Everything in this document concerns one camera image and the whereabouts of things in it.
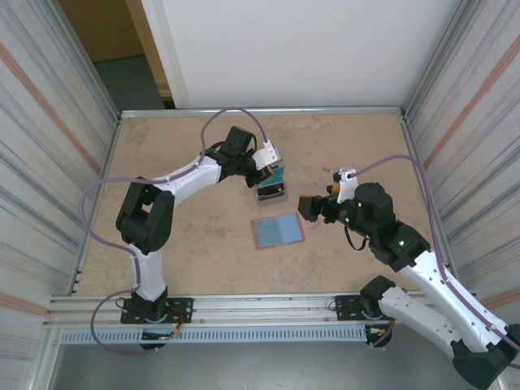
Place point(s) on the aluminium corner post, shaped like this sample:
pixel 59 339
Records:
pixel 85 61
pixel 438 61

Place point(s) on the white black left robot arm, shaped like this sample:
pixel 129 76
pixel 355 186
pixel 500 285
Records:
pixel 191 178

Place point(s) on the pink leather card holder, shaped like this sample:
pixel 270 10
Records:
pixel 290 229

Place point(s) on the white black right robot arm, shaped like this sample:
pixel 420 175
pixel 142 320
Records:
pixel 406 308

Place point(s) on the aluminium table side rail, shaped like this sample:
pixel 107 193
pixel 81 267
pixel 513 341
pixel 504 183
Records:
pixel 410 138
pixel 114 138

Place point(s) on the aluminium frame crossbar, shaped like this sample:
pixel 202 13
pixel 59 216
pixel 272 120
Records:
pixel 260 111

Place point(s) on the small green circuit board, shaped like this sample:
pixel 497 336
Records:
pixel 160 335

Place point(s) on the striped translucent side panel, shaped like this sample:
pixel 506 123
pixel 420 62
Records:
pixel 479 162
pixel 36 162

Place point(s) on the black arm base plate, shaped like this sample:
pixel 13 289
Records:
pixel 183 310
pixel 343 308

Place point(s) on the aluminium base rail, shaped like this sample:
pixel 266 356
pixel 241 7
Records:
pixel 260 304

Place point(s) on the teal credit card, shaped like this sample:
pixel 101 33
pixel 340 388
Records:
pixel 278 174

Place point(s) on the brown wooden door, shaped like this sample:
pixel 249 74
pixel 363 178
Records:
pixel 101 24

